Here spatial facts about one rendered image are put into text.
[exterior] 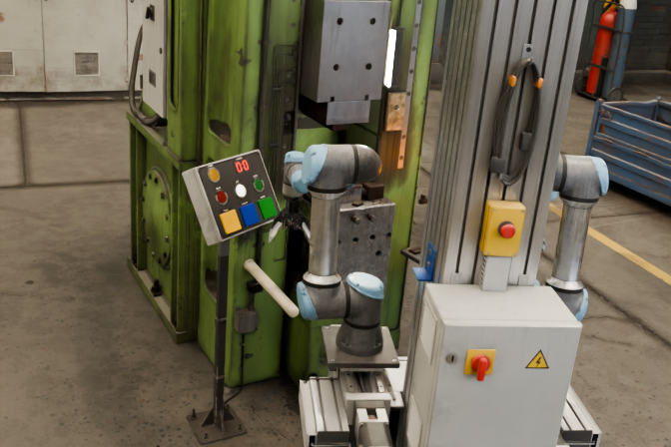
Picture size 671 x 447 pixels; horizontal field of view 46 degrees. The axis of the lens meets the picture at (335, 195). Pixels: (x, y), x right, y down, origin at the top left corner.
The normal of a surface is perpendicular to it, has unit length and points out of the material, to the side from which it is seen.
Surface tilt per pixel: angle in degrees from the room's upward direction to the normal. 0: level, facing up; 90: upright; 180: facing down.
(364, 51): 90
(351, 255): 90
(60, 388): 0
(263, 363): 90
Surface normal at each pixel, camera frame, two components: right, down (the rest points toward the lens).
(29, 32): 0.34, 0.36
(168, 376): 0.08, -0.93
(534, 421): 0.11, 0.35
